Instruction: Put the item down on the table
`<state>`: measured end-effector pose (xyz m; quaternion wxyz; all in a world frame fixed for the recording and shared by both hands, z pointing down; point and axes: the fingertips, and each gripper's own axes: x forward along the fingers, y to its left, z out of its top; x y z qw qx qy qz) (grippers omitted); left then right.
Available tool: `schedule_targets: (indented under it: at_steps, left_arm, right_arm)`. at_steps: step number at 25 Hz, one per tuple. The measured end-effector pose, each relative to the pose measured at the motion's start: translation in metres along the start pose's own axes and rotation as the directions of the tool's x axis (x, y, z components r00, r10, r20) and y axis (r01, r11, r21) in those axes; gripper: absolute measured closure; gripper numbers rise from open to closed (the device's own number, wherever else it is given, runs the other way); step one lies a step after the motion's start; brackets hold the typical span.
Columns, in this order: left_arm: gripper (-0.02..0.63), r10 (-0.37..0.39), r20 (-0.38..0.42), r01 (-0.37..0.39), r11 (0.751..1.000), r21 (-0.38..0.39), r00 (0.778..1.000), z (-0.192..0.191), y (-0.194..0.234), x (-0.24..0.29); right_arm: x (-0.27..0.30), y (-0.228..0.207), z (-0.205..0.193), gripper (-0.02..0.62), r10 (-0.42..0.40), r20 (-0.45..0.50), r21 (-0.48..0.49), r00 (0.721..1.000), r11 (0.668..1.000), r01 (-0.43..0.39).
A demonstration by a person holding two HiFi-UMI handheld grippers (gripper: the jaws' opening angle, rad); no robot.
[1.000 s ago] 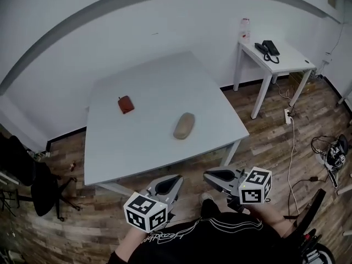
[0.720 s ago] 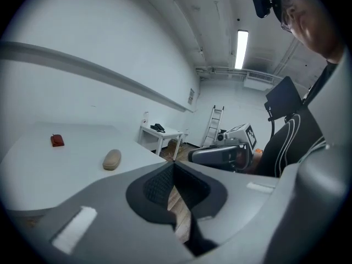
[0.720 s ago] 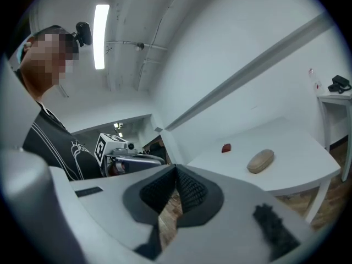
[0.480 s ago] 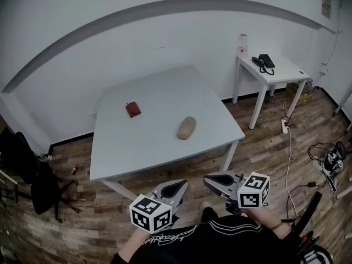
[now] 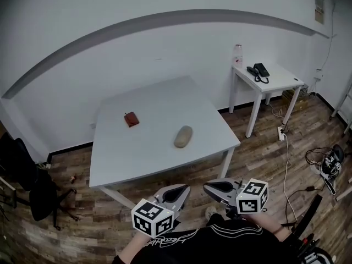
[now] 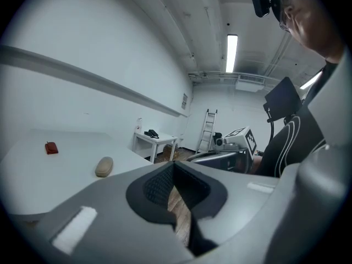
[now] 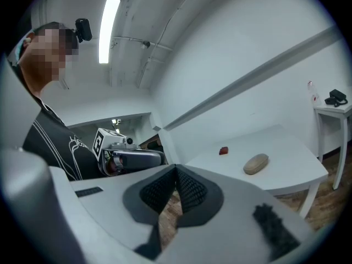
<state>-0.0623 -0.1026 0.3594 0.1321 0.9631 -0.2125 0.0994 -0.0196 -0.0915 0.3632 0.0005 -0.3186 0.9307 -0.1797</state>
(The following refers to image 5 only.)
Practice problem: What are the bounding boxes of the black stand bar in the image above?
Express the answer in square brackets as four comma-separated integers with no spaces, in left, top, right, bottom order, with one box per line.
[291,194,323,238]

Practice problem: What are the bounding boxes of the white power cable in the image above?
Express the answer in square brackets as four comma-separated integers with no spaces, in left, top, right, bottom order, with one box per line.
[282,134,300,223]

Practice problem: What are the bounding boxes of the black red equipment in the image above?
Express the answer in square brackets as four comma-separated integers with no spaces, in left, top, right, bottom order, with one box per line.
[296,232,335,264]

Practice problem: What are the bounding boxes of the clear plastic bottle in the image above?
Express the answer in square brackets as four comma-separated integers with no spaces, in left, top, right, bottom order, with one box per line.
[234,43,243,65]

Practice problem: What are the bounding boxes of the beige fabric pouch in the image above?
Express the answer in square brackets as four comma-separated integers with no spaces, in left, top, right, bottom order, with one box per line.
[173,125,194,149]

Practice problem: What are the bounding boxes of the black office chair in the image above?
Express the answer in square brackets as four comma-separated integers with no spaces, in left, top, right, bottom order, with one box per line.
[0,132,81,231]

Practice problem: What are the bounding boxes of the black cable with adapter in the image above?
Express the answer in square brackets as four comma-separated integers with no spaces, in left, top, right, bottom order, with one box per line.
[284,185,325,227]

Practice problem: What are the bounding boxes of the person's right forearm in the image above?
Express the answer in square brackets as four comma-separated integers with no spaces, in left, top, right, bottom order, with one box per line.
[262,223,287,242]

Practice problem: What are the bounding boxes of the tangled red black cables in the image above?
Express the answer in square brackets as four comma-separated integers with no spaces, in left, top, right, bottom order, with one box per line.
[304,146,331,166]

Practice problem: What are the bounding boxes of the person's black shirt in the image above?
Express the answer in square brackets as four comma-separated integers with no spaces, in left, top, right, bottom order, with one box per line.
[112,212,305,264]

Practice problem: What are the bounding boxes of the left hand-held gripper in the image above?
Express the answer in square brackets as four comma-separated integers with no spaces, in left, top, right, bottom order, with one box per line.
[131,184,191,239]

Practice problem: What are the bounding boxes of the paper wall poster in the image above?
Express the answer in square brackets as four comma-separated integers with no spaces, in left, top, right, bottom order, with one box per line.
[314,0,326,25]

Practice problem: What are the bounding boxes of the large white table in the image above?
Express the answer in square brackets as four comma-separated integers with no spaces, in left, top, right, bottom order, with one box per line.
[89,75,241,211]

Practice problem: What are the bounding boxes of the cardboard box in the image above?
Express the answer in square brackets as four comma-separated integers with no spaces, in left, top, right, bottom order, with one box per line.
[282,87,308,112]

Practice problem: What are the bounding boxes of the small white side table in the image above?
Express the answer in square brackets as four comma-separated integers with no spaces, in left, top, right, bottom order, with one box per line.
[228,62,305,139]

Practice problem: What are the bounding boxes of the spare gripper device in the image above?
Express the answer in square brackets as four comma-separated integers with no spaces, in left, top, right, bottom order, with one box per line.
[320,144,345,195]

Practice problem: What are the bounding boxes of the thin wall cable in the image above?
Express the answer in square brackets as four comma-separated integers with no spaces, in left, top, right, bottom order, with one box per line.
[320,1,338,72]

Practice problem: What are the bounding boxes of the person's left forearm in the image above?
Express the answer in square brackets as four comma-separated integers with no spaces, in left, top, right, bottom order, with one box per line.
[119,232,155,264]

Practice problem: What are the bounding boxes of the red leather wallet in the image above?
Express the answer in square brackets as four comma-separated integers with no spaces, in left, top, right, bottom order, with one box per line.
[124,111,140,128]

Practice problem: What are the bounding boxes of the black corded telephone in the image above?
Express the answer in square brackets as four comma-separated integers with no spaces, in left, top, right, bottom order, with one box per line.
[246,63,271,84]

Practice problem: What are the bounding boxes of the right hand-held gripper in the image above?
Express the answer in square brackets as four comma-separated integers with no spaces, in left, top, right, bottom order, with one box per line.
[203,178,269,219]

